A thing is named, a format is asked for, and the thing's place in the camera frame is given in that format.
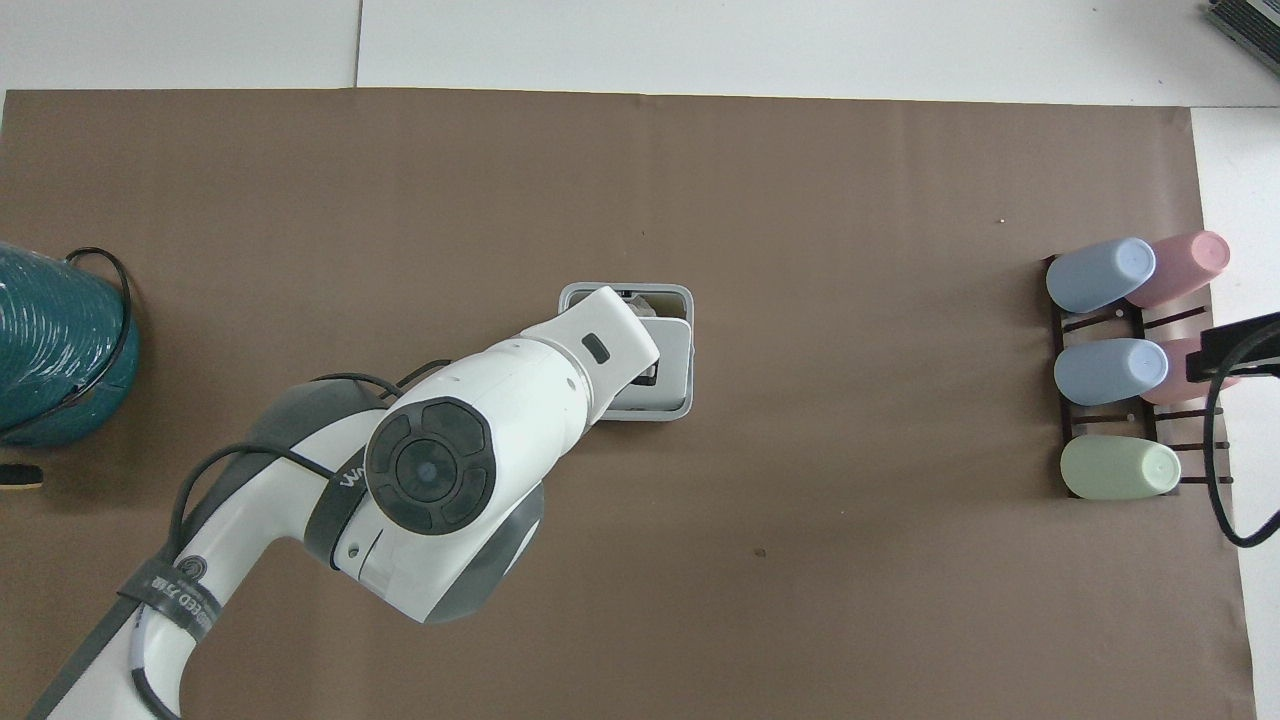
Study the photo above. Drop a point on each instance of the blue cup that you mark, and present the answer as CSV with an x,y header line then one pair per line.
x,y
1110,371
1100,276

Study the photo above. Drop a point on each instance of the black cup rack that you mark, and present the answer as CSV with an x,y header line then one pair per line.
x,y
1105,322

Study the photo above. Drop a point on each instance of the teal woven basket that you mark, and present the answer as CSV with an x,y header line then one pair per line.
x,y
50,340

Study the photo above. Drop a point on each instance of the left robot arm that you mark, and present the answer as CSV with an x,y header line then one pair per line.
x,y
470,470

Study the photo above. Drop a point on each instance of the black and yellow small object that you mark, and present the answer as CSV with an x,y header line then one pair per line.
x,y
18,477

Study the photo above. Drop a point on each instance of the green cup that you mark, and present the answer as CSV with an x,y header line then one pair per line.
x,y
1120,468

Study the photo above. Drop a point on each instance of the grey square tray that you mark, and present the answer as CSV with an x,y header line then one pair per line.
x,y
672,365

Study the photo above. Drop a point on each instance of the pink cup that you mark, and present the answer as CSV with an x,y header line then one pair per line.
x,y
1190,262
1176,375

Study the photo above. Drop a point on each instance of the grey ribbed box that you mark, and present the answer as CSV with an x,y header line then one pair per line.
x,y
1250,18

